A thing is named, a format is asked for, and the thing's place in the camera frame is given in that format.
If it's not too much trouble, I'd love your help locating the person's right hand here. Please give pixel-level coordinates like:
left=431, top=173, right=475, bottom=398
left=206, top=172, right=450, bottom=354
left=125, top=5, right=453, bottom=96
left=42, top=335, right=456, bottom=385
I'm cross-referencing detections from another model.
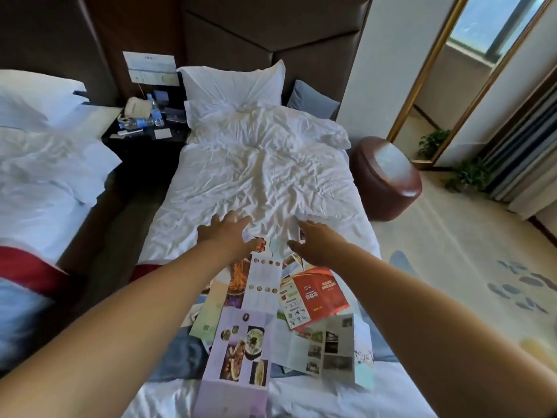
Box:
left=287, top=219, right=349, bottom=268

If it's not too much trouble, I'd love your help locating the person's left hand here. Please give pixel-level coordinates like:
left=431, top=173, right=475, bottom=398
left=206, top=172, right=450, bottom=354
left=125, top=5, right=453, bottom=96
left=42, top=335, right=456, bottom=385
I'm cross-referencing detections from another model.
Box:
left=196, top=211, right=269, bottom=268

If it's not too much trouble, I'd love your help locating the red cover brochure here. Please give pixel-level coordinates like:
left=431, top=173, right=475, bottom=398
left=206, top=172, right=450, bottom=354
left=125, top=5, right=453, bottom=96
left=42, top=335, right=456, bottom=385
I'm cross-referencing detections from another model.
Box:
left=277, top=265, right=352, bottom=331

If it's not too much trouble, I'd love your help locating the purple crab picture brochure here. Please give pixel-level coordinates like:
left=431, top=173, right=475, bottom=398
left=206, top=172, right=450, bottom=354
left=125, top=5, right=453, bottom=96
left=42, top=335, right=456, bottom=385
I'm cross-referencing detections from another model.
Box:
left=193, top=236, right=286, bottom=418

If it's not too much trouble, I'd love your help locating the pale green leaflet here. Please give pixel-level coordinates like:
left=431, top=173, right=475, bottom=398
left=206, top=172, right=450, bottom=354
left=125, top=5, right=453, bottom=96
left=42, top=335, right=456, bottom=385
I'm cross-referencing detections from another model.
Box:
left=188, top=280, right=230, bottom=344

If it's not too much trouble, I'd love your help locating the person's left forearm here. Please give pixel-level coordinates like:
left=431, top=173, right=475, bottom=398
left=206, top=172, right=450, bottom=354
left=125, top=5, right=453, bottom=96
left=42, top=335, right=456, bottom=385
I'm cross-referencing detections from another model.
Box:
left=0, top=250, right=244, bottom=418

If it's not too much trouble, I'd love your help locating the person's right forearm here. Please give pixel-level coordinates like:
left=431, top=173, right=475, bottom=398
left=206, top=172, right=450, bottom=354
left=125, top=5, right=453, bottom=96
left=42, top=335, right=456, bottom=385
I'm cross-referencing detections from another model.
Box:
left=321, top=243, right=557, bottom=418

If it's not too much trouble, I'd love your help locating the brown leather ottoman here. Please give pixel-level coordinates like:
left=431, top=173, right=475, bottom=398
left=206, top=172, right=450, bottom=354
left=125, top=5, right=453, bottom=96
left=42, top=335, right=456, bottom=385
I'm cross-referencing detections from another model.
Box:
left=350, top=136, right=424, bottom=222

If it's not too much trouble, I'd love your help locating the dark nightstand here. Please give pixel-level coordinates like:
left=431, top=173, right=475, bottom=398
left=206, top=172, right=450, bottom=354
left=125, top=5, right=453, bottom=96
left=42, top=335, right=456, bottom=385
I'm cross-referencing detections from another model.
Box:
left=101, top=104, right=191, bottom=172

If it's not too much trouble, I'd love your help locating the blue grey cushion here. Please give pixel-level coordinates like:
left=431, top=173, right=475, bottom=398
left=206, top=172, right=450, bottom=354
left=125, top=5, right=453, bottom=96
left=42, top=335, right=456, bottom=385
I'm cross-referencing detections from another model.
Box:
left=285, top=79, right=342, bottom=121

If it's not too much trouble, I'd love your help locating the beige telephone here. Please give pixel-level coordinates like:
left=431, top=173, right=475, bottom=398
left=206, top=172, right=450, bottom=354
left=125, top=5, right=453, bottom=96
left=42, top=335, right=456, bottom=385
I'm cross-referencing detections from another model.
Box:
left=123, top=96, right=152, bottom=123

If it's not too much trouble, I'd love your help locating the green potted plant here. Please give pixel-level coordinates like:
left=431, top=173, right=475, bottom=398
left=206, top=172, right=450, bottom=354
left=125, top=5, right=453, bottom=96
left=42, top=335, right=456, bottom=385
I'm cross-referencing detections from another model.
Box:
left=443, top=157, right=493, bottom=194

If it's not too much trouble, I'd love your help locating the white notice card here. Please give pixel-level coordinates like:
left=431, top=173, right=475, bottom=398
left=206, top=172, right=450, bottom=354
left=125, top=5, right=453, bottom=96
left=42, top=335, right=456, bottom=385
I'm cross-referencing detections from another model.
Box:
left=122, top=51, right=180, bottom=88

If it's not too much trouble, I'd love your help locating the dark padded headboard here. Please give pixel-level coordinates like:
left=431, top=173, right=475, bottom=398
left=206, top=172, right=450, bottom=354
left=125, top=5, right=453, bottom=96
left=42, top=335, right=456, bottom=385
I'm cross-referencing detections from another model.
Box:
left=0, top=0, right=119, bottom=105
left=182, top=0, right=375, bottom=110

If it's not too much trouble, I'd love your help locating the gold framed mirror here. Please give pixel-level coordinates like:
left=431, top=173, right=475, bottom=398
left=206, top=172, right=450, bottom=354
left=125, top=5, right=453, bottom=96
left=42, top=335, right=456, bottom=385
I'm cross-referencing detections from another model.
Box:
left=386, top=0, right=557, bottom=170

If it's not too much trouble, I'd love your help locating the white sheer curtain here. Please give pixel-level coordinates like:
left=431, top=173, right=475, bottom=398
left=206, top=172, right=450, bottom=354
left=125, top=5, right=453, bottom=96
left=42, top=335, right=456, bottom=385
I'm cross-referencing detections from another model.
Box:
left=507, top=156, right=557, bottom=222

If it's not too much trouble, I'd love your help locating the dark grey curtain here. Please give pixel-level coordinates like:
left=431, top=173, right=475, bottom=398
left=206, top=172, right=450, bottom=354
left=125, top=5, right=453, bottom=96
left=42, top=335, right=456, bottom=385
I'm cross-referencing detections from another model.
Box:
left=482, top=80, right=557, bottom=201

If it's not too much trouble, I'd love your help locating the brown wooden headboard panel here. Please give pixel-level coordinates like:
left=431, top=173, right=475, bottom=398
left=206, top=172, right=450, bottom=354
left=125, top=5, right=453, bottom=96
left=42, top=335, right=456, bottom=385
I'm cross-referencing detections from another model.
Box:
left=82, top=0, right=188, bottom=100

